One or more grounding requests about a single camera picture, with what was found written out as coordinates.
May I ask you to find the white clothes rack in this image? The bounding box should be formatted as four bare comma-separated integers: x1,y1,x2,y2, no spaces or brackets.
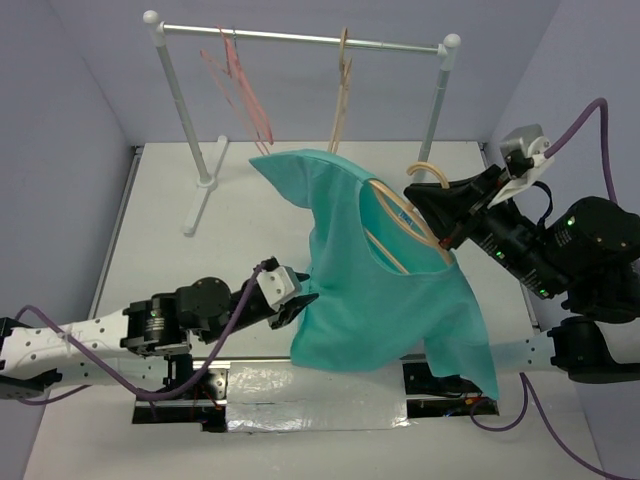
143,10,461,237

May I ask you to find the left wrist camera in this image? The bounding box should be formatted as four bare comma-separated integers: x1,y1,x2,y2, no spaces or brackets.
257,265,302,311

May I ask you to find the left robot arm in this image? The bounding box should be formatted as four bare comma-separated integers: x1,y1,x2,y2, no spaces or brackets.
1,257,318,405

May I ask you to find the pink wire hanger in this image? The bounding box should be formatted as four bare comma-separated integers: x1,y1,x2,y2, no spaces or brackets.
200,29,274,156

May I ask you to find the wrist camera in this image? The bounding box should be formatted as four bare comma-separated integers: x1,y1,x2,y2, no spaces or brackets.
257,265,302,311
489,124,555,208

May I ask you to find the wooden hanger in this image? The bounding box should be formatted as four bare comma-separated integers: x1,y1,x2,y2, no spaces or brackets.
367,162,454,265
327,27,352,154

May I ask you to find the foil covered base plate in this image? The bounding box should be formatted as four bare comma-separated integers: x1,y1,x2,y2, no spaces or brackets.
132,355,498,434

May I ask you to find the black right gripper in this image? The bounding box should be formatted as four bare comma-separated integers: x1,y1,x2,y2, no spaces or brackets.
397,160,562,297

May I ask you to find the teal t shirt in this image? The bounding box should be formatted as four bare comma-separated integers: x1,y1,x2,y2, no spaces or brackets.
250,149,499,399

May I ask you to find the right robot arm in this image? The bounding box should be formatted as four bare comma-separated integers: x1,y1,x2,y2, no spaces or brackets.
404,166,639,384

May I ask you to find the hanging wooden hanger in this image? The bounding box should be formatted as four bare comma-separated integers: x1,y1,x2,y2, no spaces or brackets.
327,27,352,154

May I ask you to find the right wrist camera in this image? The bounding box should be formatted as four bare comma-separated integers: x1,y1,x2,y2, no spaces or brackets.
489,124,555,208

